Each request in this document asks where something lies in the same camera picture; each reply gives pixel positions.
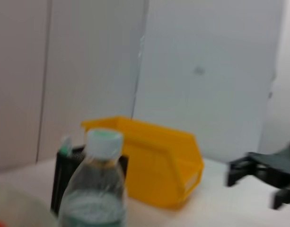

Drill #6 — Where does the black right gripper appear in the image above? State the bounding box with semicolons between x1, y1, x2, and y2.
227;140;290;210

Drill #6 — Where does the clear water bottle green label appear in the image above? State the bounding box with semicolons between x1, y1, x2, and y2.
58;128;129;227

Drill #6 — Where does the green utility knife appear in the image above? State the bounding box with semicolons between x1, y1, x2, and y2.
60;136;73;157

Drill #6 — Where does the black mesh pen holder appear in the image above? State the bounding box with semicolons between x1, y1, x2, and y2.
51;145;129;217

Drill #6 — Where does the translucent wavy glass fruit plate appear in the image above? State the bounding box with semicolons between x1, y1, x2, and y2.
0;184;59;227

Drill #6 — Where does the yellow plastic storage bin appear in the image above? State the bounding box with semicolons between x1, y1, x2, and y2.
80;115;204;210

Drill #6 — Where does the white backdrop board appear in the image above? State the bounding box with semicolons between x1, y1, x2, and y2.
132;0;286;164

